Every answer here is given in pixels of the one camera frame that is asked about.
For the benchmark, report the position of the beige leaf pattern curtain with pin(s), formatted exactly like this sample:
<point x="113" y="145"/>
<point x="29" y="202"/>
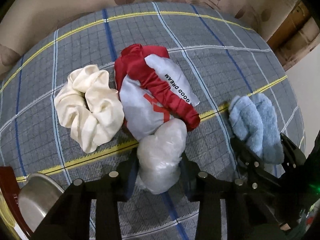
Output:
<point x="26" y="22"/>

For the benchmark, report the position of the cream satin scrunchie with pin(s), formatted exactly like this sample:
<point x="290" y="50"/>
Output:
<point x="89" y="107"/>

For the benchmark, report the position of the brown wooden furniture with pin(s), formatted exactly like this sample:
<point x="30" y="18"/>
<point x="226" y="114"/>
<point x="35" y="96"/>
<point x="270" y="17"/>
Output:
<point x="297" y="36"/>

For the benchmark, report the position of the gold metal tray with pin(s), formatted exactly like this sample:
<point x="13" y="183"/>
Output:
<point x="10" y="190"/>

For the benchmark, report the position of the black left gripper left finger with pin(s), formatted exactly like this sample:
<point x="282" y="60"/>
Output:
<point x="69" y="216"/>

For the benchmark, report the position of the light blue fluffy towel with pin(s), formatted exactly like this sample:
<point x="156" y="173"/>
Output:
<point x="253" y="120"/>

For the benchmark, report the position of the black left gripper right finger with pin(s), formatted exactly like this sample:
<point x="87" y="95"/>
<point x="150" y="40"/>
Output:
<point x="227" y="209"/>

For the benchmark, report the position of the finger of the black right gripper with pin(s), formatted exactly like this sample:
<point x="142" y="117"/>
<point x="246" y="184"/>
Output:
<point x="249" y="163"/>
<point x="293" y="156"/>

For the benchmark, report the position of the stainless steel bowl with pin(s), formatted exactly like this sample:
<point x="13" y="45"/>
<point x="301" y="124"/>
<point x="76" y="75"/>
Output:
<point x="37" y="197"/>

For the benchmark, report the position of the white fluffy cloth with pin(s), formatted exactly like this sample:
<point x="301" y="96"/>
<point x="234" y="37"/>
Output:
<point x="159" y="156"/>

